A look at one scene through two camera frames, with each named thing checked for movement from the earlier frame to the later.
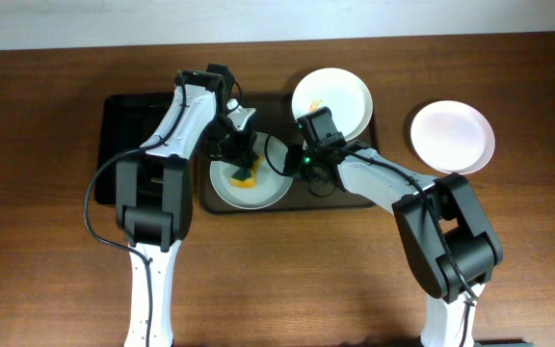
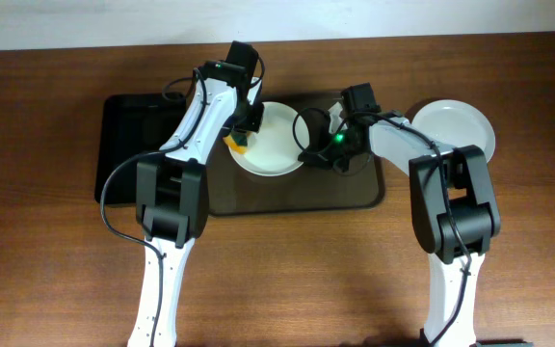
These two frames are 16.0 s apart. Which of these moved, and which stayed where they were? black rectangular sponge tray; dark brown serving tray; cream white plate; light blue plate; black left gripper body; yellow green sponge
Moved: yellow green sponge; light blue plate; black left gripper body; cream white plate
Stayed: dark brown serving tray; black rectangular sponge tray
